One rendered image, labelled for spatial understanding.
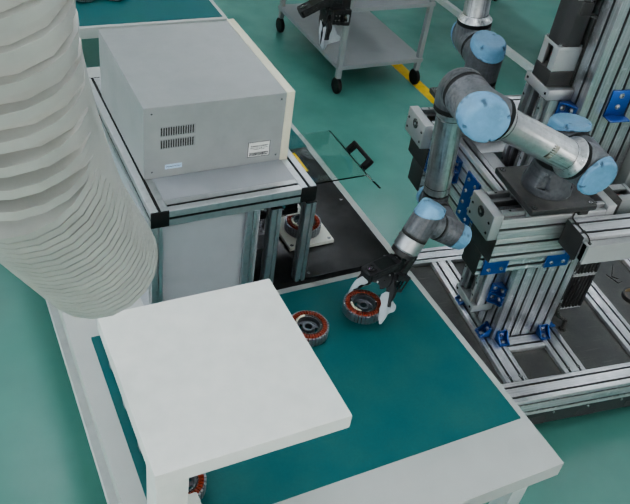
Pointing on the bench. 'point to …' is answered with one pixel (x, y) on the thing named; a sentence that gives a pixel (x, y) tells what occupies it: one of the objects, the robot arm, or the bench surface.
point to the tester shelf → (207, 183)
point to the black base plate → (349, 263)
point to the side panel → (203, 256)
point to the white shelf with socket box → (216, 383)
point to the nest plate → (311, 238)
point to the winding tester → (194, 97)
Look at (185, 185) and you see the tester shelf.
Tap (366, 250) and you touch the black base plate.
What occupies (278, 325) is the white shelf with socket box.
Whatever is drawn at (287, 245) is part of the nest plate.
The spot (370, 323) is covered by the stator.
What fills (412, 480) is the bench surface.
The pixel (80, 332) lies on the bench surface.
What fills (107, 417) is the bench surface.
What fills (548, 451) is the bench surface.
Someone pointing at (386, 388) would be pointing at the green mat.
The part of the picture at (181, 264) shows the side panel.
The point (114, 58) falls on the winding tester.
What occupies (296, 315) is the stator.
